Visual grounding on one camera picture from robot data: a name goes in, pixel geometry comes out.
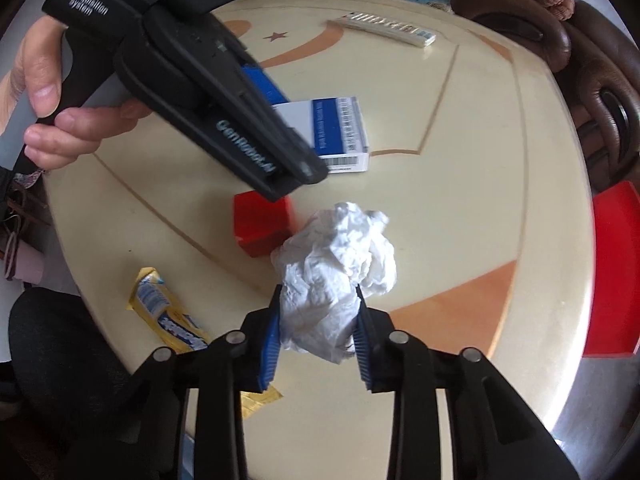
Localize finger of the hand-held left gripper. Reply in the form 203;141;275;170
200;35;329;184
242;62;290;107

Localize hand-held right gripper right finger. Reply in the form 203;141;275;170
352;285;581;480

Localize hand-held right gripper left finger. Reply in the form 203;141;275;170
65;285;282;480

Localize white and blue box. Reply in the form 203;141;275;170
270;95;371;174

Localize white tissue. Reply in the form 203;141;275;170
270;201;399;365

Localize person's left hand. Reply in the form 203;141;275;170
14;15;150;173

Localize small red box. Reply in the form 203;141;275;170
233;190;294;259

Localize gold snack wrapper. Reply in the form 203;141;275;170
124;265;282;419

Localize white remote control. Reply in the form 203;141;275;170
327;9;437;49

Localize patterned purple white blanket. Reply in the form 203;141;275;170
14;169;48;192

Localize person's leg in dark pants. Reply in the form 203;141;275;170
7;287;137;413

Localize brown leather sofa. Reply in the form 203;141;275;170
430;0;574;72

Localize red plastic stool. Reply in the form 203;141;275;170
581;180;640;359

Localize brown leather armchair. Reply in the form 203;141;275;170
550;0;640;197

